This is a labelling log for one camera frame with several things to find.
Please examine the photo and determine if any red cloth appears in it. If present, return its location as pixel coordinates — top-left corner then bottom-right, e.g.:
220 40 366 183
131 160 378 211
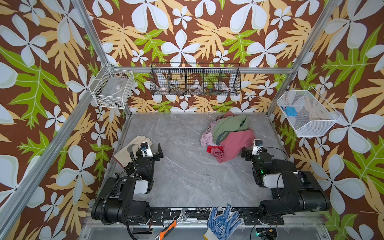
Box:
207 146 224 154

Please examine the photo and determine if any maroon pink cloth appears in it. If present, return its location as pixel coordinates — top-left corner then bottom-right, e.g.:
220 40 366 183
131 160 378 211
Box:
211 129 255 164

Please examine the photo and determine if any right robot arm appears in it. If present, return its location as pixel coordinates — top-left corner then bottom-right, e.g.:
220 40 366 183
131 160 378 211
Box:
241 148 331 225

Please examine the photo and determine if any white wire basket left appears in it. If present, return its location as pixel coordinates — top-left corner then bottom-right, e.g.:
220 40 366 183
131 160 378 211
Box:
90 64 135 109

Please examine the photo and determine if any black wire basket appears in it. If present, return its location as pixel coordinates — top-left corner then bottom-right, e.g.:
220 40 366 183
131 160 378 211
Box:
148 63 242 96

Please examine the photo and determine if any light pink cloth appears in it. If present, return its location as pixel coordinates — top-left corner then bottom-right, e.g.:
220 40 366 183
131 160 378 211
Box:
200 121 218 148

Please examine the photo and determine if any white mesh basket right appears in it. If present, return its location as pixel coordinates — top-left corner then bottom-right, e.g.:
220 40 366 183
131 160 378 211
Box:
277 87 341 138

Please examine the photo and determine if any orange handled wrench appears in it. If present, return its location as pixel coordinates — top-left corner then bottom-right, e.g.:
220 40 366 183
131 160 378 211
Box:
155 208 189 240

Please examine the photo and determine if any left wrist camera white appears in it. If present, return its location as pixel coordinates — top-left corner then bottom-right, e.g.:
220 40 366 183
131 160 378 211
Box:
140 142 153 157

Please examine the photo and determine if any dusty rose cloth behind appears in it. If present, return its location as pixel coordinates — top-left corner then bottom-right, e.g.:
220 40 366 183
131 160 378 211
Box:
223 111 235 119

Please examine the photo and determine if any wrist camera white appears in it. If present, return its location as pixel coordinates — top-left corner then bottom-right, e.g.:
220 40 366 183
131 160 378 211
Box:
252 139 264 156
140 142 153 157

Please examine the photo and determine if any beige leather work glove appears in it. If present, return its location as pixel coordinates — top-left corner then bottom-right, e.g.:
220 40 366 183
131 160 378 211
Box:
113 136 153 168

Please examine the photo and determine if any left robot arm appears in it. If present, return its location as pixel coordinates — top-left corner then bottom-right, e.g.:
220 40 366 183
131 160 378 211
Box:
91 142 164 225

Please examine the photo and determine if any blue object in basket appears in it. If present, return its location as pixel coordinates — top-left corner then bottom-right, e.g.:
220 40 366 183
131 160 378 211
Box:
284 107 298 117

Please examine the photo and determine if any white bowl in basket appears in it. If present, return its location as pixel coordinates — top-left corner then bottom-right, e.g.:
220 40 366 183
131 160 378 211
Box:
188 84 203 96

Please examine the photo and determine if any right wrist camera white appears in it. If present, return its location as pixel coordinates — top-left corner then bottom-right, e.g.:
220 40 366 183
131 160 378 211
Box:
252 139 264 156

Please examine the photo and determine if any black mounting rail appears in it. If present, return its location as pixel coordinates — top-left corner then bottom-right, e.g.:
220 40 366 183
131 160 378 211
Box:
124 206 284 226

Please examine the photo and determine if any blue dotted knit glove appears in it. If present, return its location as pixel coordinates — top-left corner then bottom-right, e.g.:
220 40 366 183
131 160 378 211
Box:
203 204 244 240

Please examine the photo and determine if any green cloth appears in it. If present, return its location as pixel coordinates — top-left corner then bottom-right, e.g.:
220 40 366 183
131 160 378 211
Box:
213 115 249 145

